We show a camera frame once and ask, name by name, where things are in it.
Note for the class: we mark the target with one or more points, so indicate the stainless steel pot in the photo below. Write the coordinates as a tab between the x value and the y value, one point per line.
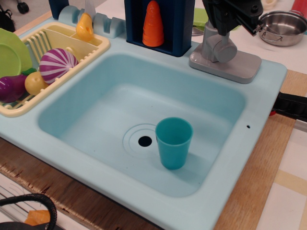
283	28

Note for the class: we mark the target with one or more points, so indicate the wooden board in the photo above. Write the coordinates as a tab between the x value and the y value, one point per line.
271	192

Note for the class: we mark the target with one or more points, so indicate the black chair wheel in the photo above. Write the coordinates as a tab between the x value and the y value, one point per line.
22	7

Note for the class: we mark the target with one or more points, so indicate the pale yellow dish rack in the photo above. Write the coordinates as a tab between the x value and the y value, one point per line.
43	39

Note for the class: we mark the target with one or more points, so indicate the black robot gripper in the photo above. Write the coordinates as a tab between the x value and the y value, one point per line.
225	15

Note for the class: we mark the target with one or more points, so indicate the black clamp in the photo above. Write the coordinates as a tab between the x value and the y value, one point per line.
291	106

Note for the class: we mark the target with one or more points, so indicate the light blue plate stand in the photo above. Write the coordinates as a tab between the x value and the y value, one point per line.
102	25

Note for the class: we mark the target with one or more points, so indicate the lime green plate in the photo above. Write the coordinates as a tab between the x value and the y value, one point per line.
14	55

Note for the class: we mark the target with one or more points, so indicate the teal plastic cup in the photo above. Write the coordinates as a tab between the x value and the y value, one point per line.
173	136

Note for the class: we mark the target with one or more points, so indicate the dark blue utensil holder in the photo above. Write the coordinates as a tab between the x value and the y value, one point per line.
177	18

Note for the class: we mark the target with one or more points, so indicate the red plastic object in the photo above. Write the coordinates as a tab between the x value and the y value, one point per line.
300	6

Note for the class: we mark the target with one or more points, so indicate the green ring toy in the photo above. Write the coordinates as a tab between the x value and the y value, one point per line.
200	17

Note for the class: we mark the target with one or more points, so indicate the cream plastic toy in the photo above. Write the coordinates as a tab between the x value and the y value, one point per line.
268	4

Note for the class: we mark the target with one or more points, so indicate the yellow toy lemon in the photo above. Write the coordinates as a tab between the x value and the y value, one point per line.
34	83

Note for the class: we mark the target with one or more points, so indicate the yellow toy pear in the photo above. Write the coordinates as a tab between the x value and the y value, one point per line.
84	28

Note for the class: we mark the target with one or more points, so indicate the purple toy eggplant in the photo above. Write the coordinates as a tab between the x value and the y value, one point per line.
12	87

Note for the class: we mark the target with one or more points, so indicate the light blue toy sink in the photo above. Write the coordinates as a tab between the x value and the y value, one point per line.
99	128

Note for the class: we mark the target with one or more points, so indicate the orange toy carrot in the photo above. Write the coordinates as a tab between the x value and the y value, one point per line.
153	30

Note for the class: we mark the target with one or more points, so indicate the purple striped toy onion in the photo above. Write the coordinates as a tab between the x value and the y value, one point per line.
55	63

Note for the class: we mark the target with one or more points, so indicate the grey toy faucet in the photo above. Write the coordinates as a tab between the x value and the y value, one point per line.
218	55

